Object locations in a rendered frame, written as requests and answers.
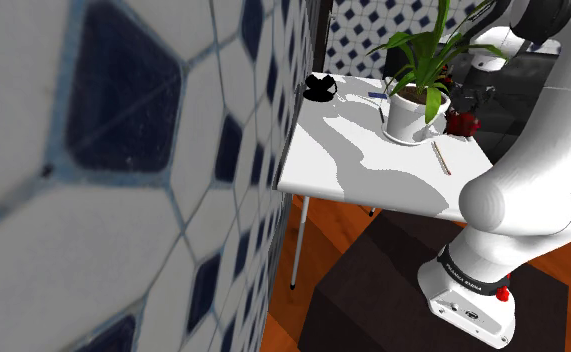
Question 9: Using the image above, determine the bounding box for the red rounded object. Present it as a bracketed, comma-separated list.
[444, 108, 482, 138]

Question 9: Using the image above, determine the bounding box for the green plant in white pot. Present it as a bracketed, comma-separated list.
[366, 0, 510, 147]

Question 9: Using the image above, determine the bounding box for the brown pencil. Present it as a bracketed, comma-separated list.
[430, 141, 453, 177]

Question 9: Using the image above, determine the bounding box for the white table with thin legs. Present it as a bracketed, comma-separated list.
[272, 71, 496, 292]

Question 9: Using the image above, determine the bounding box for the black rounded object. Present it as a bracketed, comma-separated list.
[302, 73, 339, 103]

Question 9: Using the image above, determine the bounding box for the dark brown robot stand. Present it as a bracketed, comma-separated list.
[297, 210, 570, 352]

